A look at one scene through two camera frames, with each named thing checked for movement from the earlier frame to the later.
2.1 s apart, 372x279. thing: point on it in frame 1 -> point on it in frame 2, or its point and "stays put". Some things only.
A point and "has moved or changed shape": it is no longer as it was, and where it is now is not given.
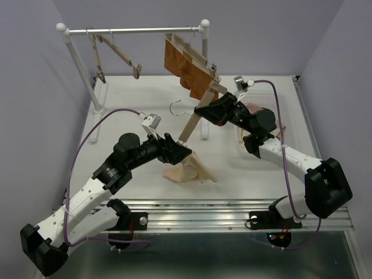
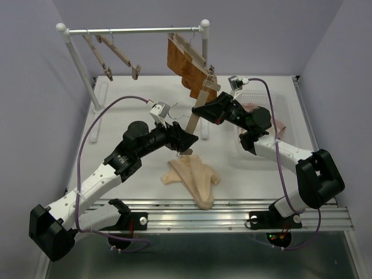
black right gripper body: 236,115 stays put
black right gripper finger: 213,112 stays put
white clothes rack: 97,97 stays put
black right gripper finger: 228,100 stays put
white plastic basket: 282,103 stays put
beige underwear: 191,170 has moved or changed shape
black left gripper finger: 175,149 -> 185,139
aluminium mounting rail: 229,215 stays put
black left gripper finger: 175,159 -> 182,147
